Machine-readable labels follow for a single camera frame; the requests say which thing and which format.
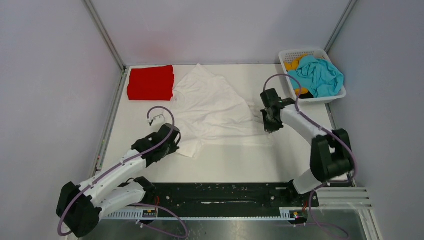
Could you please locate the teal t shirt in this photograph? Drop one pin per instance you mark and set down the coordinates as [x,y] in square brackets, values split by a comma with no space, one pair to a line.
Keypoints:
[319,76]

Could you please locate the aluminium frame rail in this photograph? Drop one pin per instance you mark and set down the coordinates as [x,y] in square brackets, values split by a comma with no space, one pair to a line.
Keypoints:
[333,198]

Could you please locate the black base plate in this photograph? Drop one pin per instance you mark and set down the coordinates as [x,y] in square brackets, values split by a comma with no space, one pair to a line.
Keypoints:
[227,200]

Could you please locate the yellow t shirt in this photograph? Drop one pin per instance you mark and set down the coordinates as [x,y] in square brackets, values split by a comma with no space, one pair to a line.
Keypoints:
[293,66]

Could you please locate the white t shirt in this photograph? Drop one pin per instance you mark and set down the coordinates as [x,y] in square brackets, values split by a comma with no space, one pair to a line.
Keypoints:
[208,111]

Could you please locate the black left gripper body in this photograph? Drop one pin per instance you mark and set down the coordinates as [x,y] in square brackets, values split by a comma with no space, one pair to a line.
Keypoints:
[171,148]

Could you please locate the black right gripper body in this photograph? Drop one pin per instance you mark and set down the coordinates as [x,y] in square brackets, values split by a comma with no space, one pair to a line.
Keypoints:
[270,124]

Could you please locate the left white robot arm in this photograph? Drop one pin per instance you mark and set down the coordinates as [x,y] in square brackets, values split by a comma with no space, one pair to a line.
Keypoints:
[81,206]

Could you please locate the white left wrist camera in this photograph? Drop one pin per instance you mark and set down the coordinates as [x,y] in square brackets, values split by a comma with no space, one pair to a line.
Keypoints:
[157,120]

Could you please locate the folded red t shirt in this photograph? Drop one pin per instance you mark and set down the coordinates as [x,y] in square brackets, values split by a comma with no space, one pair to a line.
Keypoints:
[151,83]

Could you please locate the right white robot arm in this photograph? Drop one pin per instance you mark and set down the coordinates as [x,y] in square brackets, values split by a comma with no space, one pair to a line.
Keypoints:
[331,155]

